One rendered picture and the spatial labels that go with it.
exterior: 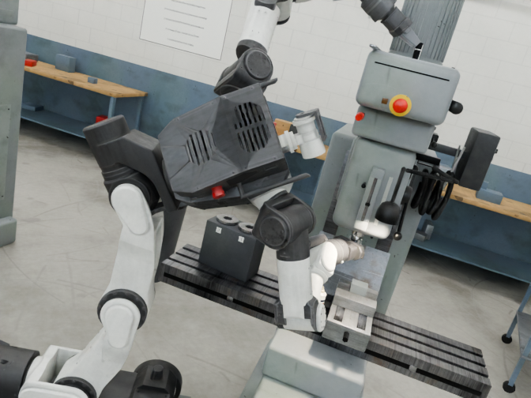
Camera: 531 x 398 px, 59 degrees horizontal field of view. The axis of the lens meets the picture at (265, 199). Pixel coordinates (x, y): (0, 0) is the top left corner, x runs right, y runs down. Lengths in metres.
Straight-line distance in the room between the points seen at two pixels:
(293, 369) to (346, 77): 4.58
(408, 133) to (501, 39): 4.47
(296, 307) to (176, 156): 0.50
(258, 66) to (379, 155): 0.51
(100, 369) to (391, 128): 1.16
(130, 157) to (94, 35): 5.96
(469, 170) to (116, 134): 1.24
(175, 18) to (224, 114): 5.46
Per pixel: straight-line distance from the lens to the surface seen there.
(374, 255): 2.10
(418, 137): 1.50
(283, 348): 1.68
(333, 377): 1.67
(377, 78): 1.40
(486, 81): 5.88
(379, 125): 1.50
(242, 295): 1.77
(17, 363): 1.69
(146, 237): 1.30
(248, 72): 1.27
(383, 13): 1.56
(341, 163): 2.03
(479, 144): 1.85
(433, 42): 1.79
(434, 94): 1.40
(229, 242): 1.81
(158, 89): 6.63
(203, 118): 1.15
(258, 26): 1.40
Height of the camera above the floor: 1.82
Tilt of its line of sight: 18 degrees down
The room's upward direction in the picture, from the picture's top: 14 degrees clockwise
